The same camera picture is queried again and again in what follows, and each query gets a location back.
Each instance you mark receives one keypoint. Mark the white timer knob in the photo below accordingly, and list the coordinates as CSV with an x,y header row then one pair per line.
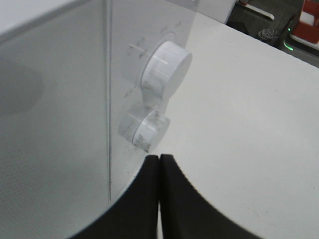
x,y
144,130

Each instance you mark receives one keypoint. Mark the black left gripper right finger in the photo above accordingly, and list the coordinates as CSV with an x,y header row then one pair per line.
x,y
185,214

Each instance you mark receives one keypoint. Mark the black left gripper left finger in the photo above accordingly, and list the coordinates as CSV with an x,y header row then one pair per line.
x,y
135,214

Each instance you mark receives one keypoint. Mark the upper white power knob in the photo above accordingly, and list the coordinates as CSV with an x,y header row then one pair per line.
x,y
165,71

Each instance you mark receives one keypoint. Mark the white microwave door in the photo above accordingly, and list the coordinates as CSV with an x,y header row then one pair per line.
x,y
53,125

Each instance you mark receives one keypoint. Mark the dark device with green light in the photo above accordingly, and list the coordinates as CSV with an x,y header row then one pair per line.
x,y
276,32

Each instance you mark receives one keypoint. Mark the white microwave oven body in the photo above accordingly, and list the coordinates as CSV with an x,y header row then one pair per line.
x,y
134,29

